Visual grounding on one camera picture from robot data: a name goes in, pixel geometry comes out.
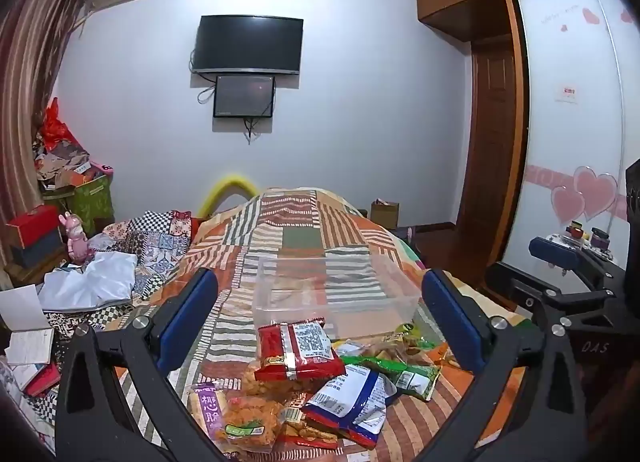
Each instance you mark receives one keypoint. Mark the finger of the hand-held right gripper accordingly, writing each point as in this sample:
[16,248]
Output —
[557,251]
[515,287]

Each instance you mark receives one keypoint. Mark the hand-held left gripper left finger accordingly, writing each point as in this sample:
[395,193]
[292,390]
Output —
[187,318]

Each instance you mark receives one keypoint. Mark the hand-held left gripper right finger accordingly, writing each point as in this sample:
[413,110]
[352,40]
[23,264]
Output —
[452,323]

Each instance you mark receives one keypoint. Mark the green snack packet dark logo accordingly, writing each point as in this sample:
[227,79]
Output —
[412,333]

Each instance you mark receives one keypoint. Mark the green and white snack packet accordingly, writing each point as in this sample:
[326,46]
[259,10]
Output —
[410,378]

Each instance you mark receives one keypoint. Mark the clear packet of brown snacks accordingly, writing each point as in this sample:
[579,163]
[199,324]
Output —
[385,348]

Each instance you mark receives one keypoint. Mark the red snack packet white label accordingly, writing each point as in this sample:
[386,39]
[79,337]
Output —
[280,344]

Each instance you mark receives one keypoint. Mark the orange cracker packet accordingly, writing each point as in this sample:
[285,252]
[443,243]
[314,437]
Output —
[260,384]

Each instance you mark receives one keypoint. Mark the purple label orange snack packet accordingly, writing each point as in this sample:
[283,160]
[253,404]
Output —
[240,417]

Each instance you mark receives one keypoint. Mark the clear plastic container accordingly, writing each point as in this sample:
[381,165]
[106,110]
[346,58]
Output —
[335,292]

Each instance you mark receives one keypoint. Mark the blue and white snack packet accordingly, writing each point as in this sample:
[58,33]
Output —
[345,399]

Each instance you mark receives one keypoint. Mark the red and yellow jar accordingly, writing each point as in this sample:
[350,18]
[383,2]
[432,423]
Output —
[575,231]

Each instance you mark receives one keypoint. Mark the dark jar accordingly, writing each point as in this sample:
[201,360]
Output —
[600,238]

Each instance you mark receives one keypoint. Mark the checkered patchwork quilt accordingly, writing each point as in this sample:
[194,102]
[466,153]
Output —
[155,242]

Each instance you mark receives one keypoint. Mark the white wardrobe door pink hearts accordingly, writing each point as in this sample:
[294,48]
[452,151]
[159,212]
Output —
[570,142]

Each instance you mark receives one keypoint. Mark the wooden door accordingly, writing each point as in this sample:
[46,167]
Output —
[492,142]

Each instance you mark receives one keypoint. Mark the cardboard box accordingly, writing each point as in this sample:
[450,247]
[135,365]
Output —
[385,214]

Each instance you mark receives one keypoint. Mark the striped patchwork blanket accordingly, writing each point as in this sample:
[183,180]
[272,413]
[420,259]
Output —
[300,242]

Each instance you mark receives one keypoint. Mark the pink toy figure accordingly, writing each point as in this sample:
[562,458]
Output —
[76,237]

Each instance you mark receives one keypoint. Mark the yellow foam tube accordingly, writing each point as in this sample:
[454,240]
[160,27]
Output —
[230,183]

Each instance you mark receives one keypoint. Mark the green box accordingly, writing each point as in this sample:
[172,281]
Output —
[90,202]

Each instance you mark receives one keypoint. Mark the red book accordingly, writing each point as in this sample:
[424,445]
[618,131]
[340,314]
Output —
[44,378]

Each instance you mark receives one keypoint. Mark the white paper sheet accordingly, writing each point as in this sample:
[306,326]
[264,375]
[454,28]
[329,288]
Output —
[20,307]

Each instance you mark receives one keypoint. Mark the pink flat item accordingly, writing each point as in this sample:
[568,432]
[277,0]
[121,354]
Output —
[106,168]

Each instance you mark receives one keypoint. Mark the red box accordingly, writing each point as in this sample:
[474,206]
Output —
[32,224]

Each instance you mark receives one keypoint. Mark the small black monitor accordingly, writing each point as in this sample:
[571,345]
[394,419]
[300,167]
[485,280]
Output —
[244,96]

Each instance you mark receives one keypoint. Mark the red plastic bag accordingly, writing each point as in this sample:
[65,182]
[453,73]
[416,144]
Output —
[55,124]

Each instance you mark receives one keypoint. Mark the black wall television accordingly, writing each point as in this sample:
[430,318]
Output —
[247,44]

